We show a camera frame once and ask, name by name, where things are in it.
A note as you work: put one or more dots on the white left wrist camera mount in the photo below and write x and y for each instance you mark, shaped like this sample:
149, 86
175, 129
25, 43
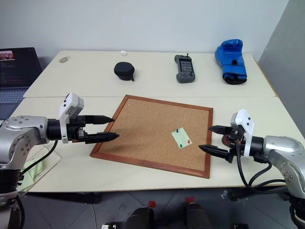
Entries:
64, 112

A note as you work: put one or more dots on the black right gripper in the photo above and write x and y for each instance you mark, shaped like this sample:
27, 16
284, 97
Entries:
238, 148

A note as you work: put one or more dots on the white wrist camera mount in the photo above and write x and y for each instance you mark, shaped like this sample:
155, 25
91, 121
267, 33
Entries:
247, 133
64, 112

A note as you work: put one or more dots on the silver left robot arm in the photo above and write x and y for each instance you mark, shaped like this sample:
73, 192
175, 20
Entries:
28, 133

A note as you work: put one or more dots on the dark rounded shape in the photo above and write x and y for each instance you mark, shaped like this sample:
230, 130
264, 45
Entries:
197, 215
140, 218

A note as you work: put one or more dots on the black round zip case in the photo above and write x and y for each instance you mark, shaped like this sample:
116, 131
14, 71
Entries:
122, 70

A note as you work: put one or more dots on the grey handheld device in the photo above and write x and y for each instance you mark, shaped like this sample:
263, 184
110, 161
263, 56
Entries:
184, 76

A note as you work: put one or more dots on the green cloth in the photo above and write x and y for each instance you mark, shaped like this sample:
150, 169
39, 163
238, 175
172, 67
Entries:
31, 176

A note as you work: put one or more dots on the pale green paper note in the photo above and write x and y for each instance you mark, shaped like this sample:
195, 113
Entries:
182, 138

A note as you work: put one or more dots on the wood-framed cork board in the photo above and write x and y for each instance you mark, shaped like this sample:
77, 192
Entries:
147, 128

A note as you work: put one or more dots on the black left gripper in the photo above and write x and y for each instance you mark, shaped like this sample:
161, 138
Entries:
76, 133

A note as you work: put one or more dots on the dark red round container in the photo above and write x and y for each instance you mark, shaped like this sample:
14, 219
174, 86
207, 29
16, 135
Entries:
226, 140

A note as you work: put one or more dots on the blue boxing glove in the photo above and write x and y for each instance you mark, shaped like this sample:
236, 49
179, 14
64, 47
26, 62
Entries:
228, 57

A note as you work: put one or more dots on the clear round tape roll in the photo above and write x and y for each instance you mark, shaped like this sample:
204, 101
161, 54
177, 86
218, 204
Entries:
63, 59

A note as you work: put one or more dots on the clear acrylic stand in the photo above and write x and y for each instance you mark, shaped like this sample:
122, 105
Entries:
53, 158

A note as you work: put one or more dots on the red square marker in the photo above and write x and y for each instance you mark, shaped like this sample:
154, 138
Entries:
152, 204
190, 200

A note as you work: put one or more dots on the small white plastic object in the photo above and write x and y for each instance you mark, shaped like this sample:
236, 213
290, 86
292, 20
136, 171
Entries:
123, 53

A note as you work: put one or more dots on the dark laptop computer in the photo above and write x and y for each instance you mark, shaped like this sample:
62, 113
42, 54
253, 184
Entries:
16, 66

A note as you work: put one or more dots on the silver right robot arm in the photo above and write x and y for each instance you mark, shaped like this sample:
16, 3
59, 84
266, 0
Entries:
281, 148

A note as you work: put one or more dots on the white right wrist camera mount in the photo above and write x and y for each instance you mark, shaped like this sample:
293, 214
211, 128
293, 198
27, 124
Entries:
247, 133

